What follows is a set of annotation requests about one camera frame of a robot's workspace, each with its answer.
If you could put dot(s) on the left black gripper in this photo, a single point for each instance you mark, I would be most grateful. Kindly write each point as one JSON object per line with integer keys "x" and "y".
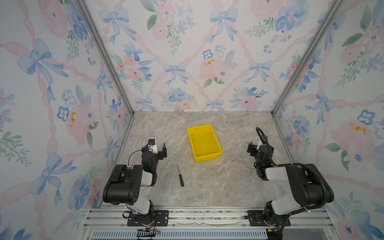
{"x": 160, "y": 153}

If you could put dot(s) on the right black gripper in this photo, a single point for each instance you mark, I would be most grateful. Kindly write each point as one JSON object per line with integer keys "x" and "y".
{"x": 254, "y": 150}

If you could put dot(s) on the black screwdriver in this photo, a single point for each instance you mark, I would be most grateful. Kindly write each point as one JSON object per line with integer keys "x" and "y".
{"x": 180, "y": 177}

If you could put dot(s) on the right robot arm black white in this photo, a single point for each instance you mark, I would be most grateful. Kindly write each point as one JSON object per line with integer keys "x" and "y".
{"x": 309, "y": 189}

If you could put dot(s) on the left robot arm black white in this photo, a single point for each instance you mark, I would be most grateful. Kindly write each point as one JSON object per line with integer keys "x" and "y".
{"x": 125, "y": 182}

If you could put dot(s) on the yellow plastic bin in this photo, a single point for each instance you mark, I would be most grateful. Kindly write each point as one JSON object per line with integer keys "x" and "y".
{"x": 204, "y": 143}

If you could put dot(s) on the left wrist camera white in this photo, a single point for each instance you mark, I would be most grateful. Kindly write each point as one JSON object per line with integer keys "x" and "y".
{"x": 152, "y": 145}

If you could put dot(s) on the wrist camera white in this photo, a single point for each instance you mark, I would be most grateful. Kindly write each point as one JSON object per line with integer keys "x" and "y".
{"x": 152, "y": 145}
{"x": 260, "y": 143}

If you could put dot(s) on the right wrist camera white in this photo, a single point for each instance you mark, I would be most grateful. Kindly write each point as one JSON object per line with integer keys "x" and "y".
{"x": 260, "y": 143}

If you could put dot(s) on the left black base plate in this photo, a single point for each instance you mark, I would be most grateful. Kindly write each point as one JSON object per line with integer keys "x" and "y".
{"x": 157, "y": 218}

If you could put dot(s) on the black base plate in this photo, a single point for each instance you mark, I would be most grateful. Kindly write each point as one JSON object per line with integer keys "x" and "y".
{"x": 157, "y": 218}
{"x": 259, "y": 218}

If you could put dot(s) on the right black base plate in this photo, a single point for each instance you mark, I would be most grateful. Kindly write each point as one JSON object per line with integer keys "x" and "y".
{"x": 259, "y": 218}

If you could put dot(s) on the aluminium mounting rail frame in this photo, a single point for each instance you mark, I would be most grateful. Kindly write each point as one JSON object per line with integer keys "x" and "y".
{"x": 204, "y": 223}

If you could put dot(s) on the left aluminium corner post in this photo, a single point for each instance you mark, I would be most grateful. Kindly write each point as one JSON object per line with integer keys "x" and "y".
{"x": 94, "y": 32}

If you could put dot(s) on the aluminium corner post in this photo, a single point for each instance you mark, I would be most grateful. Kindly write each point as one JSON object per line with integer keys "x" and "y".
{"x": 310, "y": 51}
{"x": 94, "y": 32}

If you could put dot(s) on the right aluminium corner post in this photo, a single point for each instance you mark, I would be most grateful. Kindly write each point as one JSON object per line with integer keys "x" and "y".
{"x": 310, "y": 51}

